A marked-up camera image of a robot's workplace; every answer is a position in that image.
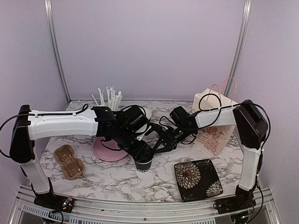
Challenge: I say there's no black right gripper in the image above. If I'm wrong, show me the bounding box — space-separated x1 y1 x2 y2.
151 126 193 155

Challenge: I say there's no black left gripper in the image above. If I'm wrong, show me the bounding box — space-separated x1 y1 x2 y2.
116 130 152 164

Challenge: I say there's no black paper coffee cup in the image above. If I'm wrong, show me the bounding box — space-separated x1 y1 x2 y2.
141 107 152 121

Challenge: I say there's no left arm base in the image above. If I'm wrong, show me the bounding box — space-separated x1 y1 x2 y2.
34 192 74 213

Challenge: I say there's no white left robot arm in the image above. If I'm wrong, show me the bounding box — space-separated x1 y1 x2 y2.
8 105 154 208

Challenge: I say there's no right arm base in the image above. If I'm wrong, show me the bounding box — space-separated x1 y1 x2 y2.
213 185 256 214

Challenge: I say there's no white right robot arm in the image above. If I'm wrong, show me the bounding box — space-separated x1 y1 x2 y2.
155 99 271 209

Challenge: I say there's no white wrapped straws bundle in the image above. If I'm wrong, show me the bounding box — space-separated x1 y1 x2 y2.
91 86 123 111

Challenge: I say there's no pink round plate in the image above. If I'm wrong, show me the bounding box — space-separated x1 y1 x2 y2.
93 137 128 162

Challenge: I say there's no black floral square plate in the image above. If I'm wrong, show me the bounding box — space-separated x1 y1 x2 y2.
174 159 223 202

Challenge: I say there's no brown cardboard cup carrier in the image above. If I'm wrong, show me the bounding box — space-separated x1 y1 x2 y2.
54 145 85 180

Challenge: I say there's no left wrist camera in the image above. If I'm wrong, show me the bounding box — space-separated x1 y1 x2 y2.
135 124 151 141

